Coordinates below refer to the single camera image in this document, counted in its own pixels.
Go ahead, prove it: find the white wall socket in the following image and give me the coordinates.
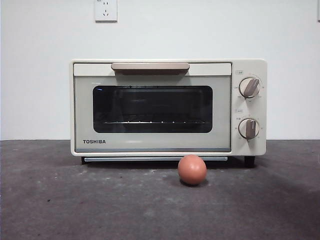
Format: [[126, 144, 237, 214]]
[[94, 0, 118, 23]]

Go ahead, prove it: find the oven door with glass window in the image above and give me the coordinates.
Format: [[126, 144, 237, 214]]
[[73, 62, 232, 153]]

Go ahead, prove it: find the cream Toshiba toaster oven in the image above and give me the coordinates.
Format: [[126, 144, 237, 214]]
[[69, 58, 268, 158]]

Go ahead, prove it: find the brown egg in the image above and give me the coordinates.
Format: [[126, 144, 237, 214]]
[[177, 154, 208, 186]]

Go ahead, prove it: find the cream oven knob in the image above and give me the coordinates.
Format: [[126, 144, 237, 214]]
[[237, 118, 260, 140], [238, 77, 261, 99]]

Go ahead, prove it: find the silver crumb tray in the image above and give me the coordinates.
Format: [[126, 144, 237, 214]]
[[83, 156, 229, 162]]

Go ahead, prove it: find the beige oven door handle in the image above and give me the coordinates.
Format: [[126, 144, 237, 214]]
[[111, 62, 190, 76]]

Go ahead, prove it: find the metal wire oven rack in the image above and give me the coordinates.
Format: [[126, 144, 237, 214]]
[[104, 120, 208, 125]]

